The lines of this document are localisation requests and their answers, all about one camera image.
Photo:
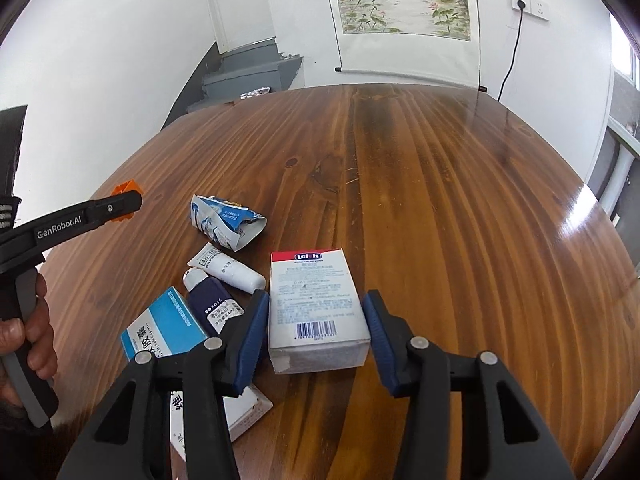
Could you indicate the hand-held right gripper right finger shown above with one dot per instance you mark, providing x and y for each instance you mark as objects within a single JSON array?
[{"x": 382, "y": 345}]

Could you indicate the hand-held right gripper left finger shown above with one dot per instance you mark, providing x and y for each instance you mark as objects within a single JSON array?
[{"x": 252, "y": 340}]

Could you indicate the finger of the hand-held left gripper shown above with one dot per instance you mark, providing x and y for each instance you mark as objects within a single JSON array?
[{"x": 112, "y": 208}]

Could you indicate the orange toy brick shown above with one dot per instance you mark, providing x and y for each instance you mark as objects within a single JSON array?
[{"x": 125, "y": 189}]

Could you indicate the navy blue tube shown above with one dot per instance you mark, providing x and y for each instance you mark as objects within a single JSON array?
[{"x": 215, "y": 305}]

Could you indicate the white box with red label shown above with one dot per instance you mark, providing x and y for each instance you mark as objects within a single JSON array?
[{"x": 315, "y": 310}]

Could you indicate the white tube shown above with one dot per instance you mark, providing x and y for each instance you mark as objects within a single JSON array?
[{"x": 230, "y": 270}]

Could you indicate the blue white medicine box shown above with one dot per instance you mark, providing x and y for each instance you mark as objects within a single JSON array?
[{"x": 165, "y": 325}]

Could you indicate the blue white packet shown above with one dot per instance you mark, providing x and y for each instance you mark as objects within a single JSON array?
[{"x": 220, "y": 220}]

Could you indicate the wooden desktop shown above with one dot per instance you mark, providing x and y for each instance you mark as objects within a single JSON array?
[{"x": 450, "y": 210}]

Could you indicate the person's left hand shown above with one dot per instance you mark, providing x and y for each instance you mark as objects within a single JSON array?
[{"x": 42, "y": 335}]

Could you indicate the crumpled foil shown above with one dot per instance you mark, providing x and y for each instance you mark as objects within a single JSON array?
[{"x": 256, "y": 94}]

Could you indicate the grey stairs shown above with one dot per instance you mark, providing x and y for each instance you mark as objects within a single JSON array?
[{"x": 245, "y": 72}]

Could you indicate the white door with glass panel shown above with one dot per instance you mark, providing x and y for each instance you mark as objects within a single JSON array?
[{"x": 240, "y": 5}]

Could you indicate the window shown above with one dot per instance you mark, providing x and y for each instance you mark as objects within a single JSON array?
[{"x": 627, "y": 55}]

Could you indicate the wall scroll painting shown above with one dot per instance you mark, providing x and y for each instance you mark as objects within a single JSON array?
[{"x": 400, "y": 0}]

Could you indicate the white wall socket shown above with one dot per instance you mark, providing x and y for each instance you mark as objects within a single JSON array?
[{"x": 535, "y": 7}]

